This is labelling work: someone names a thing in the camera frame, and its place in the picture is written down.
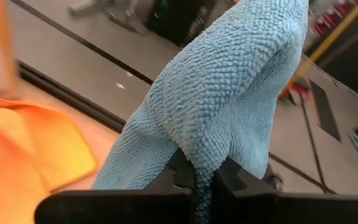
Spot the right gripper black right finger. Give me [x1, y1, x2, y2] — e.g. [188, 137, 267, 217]
[212, 156, 358, 224]

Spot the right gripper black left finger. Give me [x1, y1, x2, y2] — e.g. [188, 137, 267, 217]
[34, 148, 196, 224]

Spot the orange microfiber towel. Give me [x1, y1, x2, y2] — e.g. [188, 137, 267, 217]
[0, 91, 98, 224]

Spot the blue microfiber towel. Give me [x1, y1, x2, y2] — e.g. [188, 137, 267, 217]
[93, 0, 310, 224]

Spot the black keyboard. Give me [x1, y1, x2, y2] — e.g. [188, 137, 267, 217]
[318, 17, 358, 107]

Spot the grey desk leg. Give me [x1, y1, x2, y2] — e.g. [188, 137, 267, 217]
[68, 0, 150, 35]

